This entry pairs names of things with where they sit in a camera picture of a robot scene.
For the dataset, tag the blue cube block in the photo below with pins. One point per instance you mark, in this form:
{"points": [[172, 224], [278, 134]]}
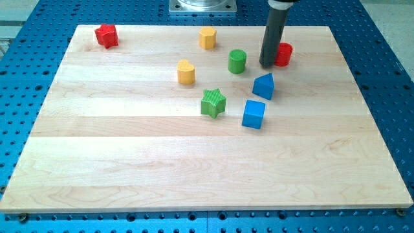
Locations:
{"points": [[253, 114]]}

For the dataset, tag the blue triangle block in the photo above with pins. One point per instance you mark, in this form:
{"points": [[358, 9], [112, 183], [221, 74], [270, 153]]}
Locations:
{"points": [[264, 86]]}

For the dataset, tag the yellow heart block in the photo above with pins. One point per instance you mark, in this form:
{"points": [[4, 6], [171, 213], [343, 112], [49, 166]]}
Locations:
{"points": [[185, 72]]}

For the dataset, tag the red cylinder block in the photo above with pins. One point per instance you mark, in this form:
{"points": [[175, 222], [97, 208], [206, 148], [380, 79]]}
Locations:
{"points": [[284, 53]]}

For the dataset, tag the green star block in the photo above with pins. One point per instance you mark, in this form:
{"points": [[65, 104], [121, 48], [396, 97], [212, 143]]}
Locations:
{"points": [[213, 103]]}

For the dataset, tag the wooden board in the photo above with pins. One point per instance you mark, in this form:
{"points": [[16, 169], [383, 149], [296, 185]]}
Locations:
{"points": [[117, 132]]}

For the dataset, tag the yellow hexagon block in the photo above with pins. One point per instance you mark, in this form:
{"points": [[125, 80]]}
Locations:
{"points": [[207, 37]]}

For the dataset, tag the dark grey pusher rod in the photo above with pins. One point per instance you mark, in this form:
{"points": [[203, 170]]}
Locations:
{"points": [[277, 17]]}

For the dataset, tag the red star block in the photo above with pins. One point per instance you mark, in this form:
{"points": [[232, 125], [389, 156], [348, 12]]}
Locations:
{"points": [[106, 35]]}

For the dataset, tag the green cylinder block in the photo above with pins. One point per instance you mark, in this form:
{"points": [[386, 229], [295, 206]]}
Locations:
{"points": [[236, 61]]}

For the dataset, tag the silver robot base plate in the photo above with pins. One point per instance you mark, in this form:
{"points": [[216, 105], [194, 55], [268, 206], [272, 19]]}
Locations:
{"points": [[187, 6]]}

